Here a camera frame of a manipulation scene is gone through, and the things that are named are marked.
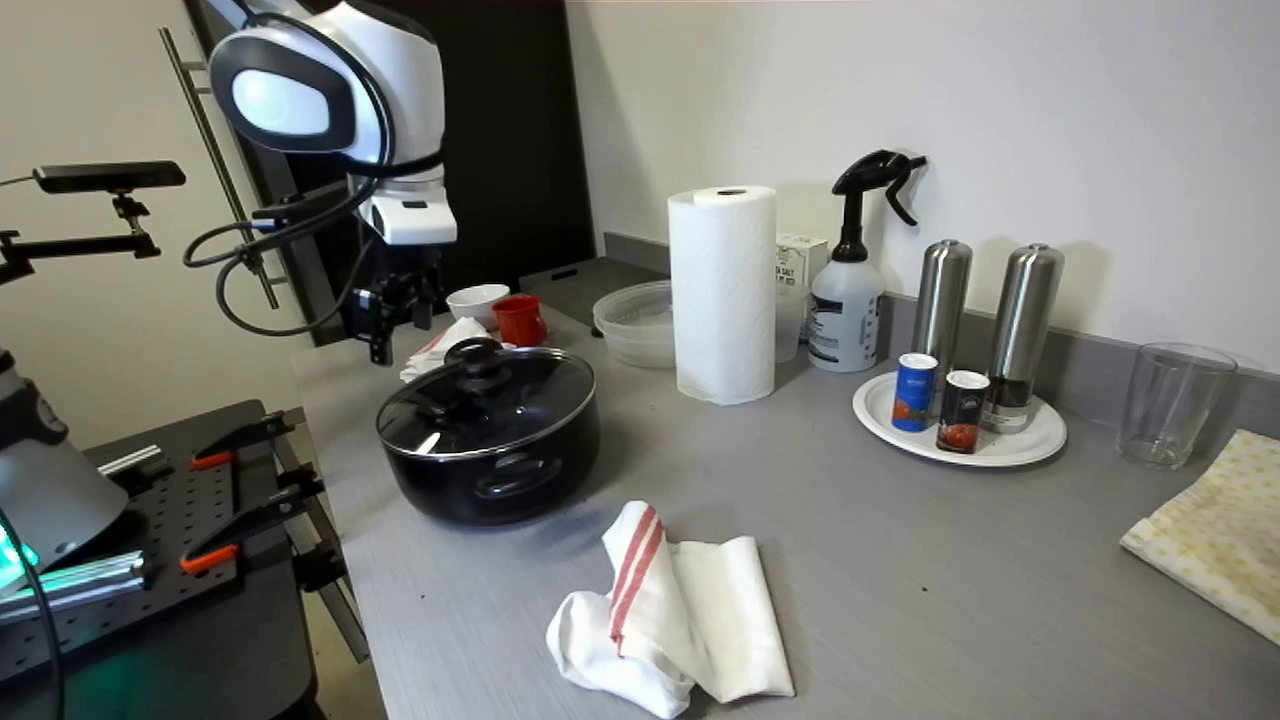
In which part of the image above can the spray bottle with black trigger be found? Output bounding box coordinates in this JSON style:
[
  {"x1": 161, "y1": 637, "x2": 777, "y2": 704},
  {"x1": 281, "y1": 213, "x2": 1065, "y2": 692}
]
[{"x1": 800, "y1": 147, "x2": 932, "y2": 376}]

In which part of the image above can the black cooking pot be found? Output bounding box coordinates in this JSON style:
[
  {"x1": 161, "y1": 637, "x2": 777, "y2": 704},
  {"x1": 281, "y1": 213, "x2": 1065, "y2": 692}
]
[{"x1": 371, "y1": 347, "x2": 605, "y2": 528}]

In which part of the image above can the white bowl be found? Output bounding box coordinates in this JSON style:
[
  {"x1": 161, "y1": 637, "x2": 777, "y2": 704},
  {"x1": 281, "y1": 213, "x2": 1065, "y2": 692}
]
[{"x1": 444, "y1": 280, "x2": 514, "y2": 322}]

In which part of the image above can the white round plate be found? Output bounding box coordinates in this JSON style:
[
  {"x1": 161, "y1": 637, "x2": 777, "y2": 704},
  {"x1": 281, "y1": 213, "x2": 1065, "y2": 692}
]
[{"x1": 846, "y1": 368, "x2": 1070, "y2": 470}]

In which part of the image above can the long steel door handle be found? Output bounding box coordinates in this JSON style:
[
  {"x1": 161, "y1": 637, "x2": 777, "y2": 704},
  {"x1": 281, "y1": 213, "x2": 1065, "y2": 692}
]
[{"x1": 157, "y1": 22, "x2": 292, "y2": 313}]

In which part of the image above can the white label strip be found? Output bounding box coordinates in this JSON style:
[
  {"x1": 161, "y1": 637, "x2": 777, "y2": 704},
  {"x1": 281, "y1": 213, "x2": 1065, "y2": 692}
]
[{"x1": 91, "y1": 440, "x2": 168, "y2": 478}]

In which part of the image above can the black clamp with orange handle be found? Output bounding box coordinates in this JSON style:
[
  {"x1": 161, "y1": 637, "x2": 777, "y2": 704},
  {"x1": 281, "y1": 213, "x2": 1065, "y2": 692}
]
[
  {"x1": 187, "y1": 407, "x2": 306, "y2": 476},
  {"x1": 176, "y1": 465, "x2": 332, "y2": 580}
]

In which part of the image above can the black perforated mounting board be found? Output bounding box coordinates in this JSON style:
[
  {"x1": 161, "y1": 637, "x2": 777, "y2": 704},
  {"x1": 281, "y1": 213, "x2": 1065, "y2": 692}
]
[{"x1": 0, "y1": 395, "x2": 322, "y2": 677}]

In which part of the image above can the yellow patterned cloth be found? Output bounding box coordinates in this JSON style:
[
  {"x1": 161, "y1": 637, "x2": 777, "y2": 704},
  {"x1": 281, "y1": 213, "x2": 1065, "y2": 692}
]
[{"x1": 1114, "y1": 425, "x2": 1280, "y2": 651}]

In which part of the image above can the black table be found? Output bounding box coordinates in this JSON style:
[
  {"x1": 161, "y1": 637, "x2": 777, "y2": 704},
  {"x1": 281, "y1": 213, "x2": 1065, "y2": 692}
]
[{"x1": 0, "y1": 395, "x2": 371, "y2": 720}]

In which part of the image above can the dark spice jar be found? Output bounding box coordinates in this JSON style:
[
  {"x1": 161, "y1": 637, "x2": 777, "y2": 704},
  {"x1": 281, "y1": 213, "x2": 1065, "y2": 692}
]
[{"x1": 932, "y1": 368, "x2": 996, "y2": 456}]

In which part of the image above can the small white box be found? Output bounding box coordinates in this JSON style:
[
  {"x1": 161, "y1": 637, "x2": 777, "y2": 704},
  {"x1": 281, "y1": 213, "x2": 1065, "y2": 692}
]
[{"x1": 773, "y1": 232, "x2": 836, "y2": 362}]

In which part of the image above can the glass lid with black knob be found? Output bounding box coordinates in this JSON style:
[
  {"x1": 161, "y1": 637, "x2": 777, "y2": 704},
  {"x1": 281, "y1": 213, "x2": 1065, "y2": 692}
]
[{"x1": 376, "y1": 337, "x2": 601, "y2": 465}]

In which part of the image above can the blue spice jar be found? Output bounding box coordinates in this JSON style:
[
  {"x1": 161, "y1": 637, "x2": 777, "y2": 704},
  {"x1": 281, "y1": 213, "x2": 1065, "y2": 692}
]
[{"x1": 888, "y1": 347, "x2": 943, "y2": 434}]

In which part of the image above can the steel grinder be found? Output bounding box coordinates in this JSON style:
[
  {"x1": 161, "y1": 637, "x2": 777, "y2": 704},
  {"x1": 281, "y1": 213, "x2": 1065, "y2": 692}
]
[
  {"x1": 988, "y1": 239, "x2": 1068, "y2": 432},
  {"x1": 908, "y1": 237, "x2": 974, "y2": 376}
]

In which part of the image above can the clear plastic container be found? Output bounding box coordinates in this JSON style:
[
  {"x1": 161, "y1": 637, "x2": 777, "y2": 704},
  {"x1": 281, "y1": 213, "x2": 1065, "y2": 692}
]
[{"x1": 587, "y1": 274, "x2": 678, "y2": 376}]

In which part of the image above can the red cup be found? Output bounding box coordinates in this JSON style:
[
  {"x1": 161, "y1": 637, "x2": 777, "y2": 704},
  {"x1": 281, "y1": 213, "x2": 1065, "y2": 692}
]
[{"x1": 486, "y1": 293, "x2": 550, "y2": 352}]

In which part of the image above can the clear drinking glass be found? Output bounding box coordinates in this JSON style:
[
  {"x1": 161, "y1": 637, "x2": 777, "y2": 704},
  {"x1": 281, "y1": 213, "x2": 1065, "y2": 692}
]
[{"x1": 1120, "y1": 340, "x2": 1242, "y2": 470}]

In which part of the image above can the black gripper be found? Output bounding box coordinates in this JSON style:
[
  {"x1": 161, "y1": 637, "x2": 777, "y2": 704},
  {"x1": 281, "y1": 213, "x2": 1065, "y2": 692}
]
[{"x1": 334, "y1": 239, "x2": 450, "y2": 368}]

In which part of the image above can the black camera on stand arm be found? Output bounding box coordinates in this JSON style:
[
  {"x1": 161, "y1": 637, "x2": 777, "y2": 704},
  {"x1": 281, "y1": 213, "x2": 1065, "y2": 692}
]
[{"x1": 0, "y1": 156, "x2": 187, "y2": 293}]

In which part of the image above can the black tall cabinet door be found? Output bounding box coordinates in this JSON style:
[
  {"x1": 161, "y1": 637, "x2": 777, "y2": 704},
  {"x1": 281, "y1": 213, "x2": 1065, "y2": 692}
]
[{"x1": 185, "y1": 0, "x2": 601, "y2": 347}]

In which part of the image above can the silver aluminium rail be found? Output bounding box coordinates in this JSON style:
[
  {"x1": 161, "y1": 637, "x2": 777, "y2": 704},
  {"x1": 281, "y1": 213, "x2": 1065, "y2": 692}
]
[{"x1": 0, "y1": 547, "x2": 152, "y2": 621}]

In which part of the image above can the white paper towel roll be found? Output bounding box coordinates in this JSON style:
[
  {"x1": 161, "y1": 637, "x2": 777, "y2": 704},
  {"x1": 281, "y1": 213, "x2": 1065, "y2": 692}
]
[{"x1": 663, "y1": 178, "x2": 782, "y2": 407}]

